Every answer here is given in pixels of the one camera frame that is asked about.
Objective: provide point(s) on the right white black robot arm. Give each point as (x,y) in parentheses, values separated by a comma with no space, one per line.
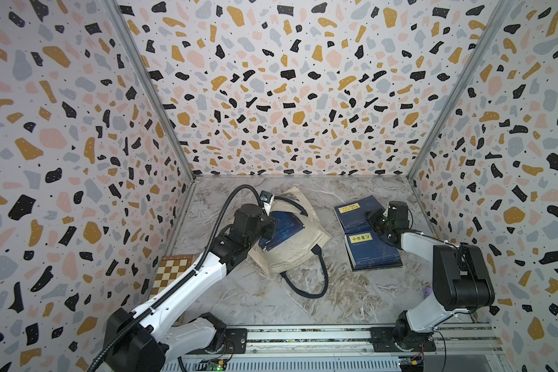
(460,280)

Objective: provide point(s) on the left green circuit board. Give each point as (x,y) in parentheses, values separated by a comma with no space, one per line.
(213,365)

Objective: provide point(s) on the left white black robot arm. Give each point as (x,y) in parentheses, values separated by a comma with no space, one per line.
(146,339)

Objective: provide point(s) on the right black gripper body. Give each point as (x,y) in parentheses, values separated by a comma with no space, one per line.
(382,225)

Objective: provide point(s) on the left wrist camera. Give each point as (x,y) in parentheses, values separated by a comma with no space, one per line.
(266,201)

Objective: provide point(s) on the right circuit board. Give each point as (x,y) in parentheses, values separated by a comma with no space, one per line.
(410,364)

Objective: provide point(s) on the wooden chessboard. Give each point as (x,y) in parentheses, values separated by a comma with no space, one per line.
(169,270)

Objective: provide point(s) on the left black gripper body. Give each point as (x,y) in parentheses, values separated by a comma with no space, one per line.
(265,230)

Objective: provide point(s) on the cream canvas tote bag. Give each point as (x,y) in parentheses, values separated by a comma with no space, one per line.
(300,248)

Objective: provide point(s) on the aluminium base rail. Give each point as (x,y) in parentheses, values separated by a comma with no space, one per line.
(453,347)

